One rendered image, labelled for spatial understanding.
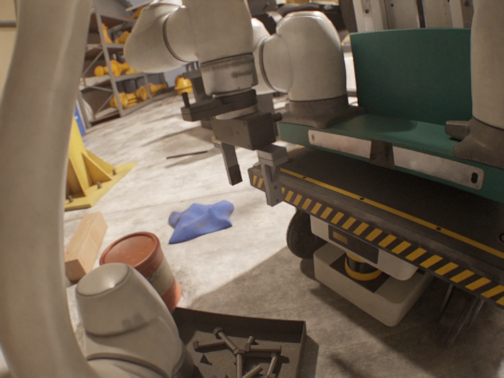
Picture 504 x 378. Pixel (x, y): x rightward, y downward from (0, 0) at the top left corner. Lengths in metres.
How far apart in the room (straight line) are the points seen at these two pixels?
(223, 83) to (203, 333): 0.59
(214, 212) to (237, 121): 0.74
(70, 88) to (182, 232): 0.95
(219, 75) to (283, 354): 0.58
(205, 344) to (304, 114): 0.60
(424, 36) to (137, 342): 0.70
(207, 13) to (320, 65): 0.31
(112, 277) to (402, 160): 0.49
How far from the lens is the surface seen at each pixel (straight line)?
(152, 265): 0.74
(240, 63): 0.43
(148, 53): 0.53
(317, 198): 0.54
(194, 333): 0.76
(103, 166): 2.31
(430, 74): 0.65
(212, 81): 0.44
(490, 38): 0.46
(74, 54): 0.22
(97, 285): 0.31
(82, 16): 0.24
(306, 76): 0.65
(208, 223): 1.12
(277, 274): 0.85
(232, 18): 0.43
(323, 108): 0.66
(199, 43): 0.44
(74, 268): 1.16
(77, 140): 2.16
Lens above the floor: 0.59
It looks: 26 degrees down
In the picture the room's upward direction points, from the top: 12 degrees counter-clockwise
